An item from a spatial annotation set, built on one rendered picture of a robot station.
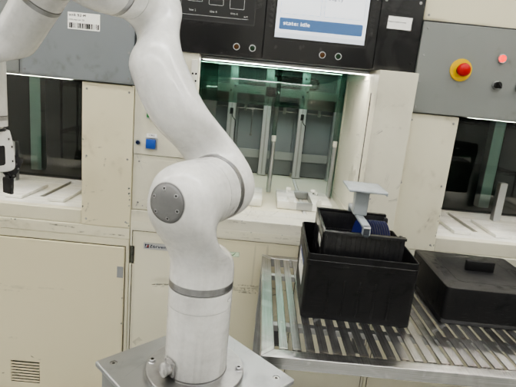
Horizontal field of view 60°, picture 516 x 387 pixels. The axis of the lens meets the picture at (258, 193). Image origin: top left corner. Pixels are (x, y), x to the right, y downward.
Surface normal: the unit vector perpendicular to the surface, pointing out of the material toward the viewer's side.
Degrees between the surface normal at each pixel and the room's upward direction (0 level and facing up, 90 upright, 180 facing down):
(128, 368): 0
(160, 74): 74
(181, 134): 133
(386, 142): 90
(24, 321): 90
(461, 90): 90
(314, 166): 90
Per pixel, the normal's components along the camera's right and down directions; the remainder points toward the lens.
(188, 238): -0.19, 0.76
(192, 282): -0.13, 0.25
